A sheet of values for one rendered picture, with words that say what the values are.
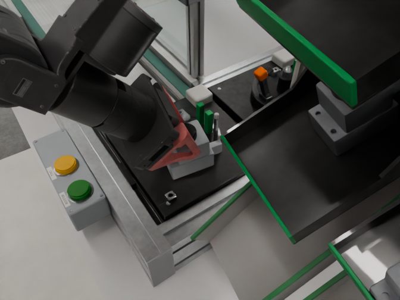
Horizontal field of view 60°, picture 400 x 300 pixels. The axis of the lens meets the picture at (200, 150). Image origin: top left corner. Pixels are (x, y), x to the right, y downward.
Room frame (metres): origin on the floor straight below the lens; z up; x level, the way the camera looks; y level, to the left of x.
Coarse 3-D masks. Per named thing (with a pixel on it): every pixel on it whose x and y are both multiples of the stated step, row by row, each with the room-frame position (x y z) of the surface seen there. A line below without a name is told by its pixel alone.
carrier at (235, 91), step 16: (272, 64) 0.73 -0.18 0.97; (288, 64) 0.72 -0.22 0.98; (224, 80) 0.67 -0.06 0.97; (240, 80) 0.67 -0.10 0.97; (256, 80) 0.64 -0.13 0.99; (272, 80) 0.64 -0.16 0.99; (288, 80) 0.60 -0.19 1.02; (224, 96) 0.61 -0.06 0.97; (240, 96) 0.61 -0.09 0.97; (256, 96) 0.58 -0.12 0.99; (272, 96) 0.57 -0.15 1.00; (240, 112) 0.55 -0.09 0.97
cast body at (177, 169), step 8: (192, 128) 0.32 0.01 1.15; (200, 128) 0.33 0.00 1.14; (192, 136) 0.31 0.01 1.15; (200, 136) 0.32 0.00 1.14; (200, 144) 0.31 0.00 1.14; (208, 144) 0.31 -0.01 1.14; (216, 144) 0.34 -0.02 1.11; (176, 152) 0.30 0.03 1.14; (184, 152) 0.30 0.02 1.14; (208, 152) 0.31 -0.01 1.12; (216, 152) 0.34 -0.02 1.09; (192, 160) 0.30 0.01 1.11; (200, 160) 0.31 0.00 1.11; (208, 160) 0.31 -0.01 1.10; (168, 168) 0.31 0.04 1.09; (176, 168) 0.29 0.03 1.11; (184, 168) 0.30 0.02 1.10; (192, 168) 0.30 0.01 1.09; (200, 168) 0.31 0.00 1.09; (176, 176) 0.29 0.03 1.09
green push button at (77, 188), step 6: (78, 180) 0.37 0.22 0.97; (84, 180) 0.37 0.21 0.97; (72, 186) 0.36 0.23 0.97; (78, 186) 0.36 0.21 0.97; (84, 186) 0.36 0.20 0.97; (90, 186) 0.36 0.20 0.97; (72, 192) 0.35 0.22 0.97; (78, 192) 0.35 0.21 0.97; (84, 192) 0.35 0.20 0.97; (90, 192) 0.35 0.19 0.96; (72, 198) 0.34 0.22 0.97; (78, 198) 0.34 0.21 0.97; (84, 198) 0.34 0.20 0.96
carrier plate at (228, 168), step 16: (192, 112) 0.55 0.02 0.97; (224, 112) 0.55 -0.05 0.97; (224, 128) 0.51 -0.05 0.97; (112, 144) 0.46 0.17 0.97; (224, 144) 0.46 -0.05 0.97; (128, 160) 0.42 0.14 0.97; (224, 160) 0.42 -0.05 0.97; (144, 176) 0.38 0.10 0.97; (160, 176) 0.38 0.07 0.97; (192, 176) 0.38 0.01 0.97; (208, 176) 0.38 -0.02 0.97; (224, 176) 0.38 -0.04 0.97; (240, 176) 0.39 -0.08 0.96; (144, 192) 0.36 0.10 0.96; (160, 192) 0.35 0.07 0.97; (176, 192) 0.35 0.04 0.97; (192, 192) 0.35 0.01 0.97; (208, 192) 0.35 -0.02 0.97; (160, 208) 0.32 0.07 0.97; (176, 208) 0.32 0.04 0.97
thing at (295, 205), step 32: (288, 96) 0.29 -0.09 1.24; (256, 128) 0.27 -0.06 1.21; (288, 128) 0.26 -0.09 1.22; (256, 160) 0.23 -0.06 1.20; (288, 160) 0.22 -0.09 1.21; (320, 160) 0.21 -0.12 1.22; (352, 160) 0.21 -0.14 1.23; (384, 160) 0.20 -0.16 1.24; (288, 192) 0.19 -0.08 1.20; (320, 192) 0.18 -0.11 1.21; (352, 192) 0.17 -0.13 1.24; (288, 224) 0.16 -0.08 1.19; (320, 224) 0.15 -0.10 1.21
